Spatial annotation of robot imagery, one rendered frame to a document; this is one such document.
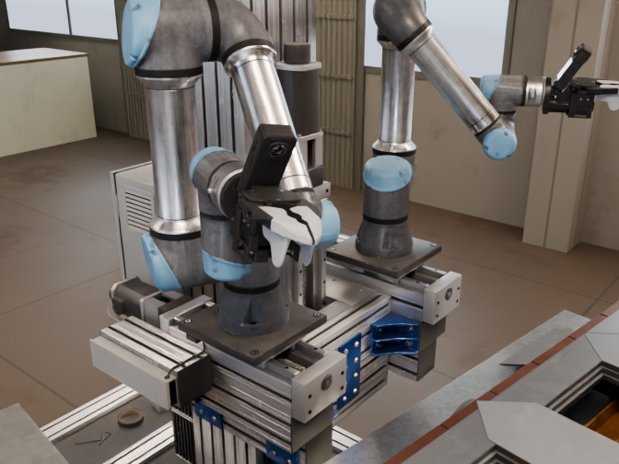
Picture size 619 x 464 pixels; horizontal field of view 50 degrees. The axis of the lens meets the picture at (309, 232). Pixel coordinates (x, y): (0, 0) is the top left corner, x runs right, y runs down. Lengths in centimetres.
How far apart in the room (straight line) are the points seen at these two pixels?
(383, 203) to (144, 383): 70
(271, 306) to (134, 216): 56
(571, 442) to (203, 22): 105
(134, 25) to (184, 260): 42
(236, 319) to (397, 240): 53
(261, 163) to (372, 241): 92
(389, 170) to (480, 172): 338
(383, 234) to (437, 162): 349
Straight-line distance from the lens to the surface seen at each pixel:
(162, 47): 116
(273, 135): 79
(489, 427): 146
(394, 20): 161
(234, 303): 135
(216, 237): 99
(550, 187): 456
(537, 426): 149
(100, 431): 256
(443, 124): 509
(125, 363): 150
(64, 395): 317
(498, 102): 175
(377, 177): 166
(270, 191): 83
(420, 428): 172
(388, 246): 171
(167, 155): 121
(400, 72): 175
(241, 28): 118
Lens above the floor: 172
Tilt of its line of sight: 22 degrees down
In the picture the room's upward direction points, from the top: straight up
